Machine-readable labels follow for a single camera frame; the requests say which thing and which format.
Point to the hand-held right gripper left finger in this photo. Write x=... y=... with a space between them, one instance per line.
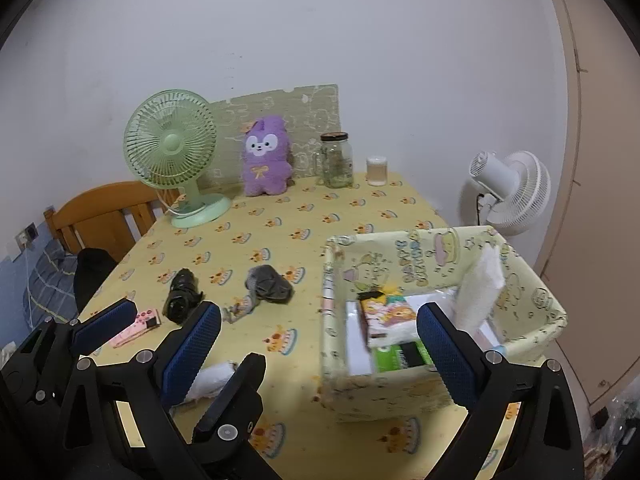
x=187 y=355

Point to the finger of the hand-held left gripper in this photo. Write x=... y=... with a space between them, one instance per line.
x=235 y=395
x=105 y=325

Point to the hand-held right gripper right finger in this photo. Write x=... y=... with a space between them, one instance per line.
x=447 y=357

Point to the green packet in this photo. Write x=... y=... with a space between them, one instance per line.
x=395 y=357

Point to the black sock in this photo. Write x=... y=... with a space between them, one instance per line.
x=181 y=295

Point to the cartoon tissue packet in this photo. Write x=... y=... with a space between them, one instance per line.
x=390 y=317

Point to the grey white striped sock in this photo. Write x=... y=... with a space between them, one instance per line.
x=240 y=308

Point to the white cloth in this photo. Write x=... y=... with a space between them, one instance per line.
x=480 y=290

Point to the cartoon printed storage box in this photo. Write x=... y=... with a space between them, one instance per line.
x=380 y=400

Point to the dark grey sock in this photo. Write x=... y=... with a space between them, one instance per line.
x=270 y=285

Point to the black cloth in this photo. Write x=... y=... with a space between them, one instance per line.
x=92 y=272

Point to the plaid bedding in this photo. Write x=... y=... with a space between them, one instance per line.
x=50 y=280

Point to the wooden chair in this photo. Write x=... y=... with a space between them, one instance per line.
x=95 y=215

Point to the white electric fan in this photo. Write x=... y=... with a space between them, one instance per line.
x=520 y=190

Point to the clear plastic bag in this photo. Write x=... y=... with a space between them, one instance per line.
x=615 y=435

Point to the green desk fan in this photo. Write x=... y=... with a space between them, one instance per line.
x=170 y=142

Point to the cotton swab container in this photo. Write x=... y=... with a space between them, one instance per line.
x=377 y=172

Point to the purple plush toy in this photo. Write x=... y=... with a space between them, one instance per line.
x=265 y=170

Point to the glass jar with dark lid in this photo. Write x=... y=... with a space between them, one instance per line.
x=337 y=165

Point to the beige door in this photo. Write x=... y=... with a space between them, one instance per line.
x=600 y=185

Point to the green printed board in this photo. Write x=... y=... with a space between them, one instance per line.
x=310 y=110

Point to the wall socket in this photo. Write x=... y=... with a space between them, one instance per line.
x=27 y=235

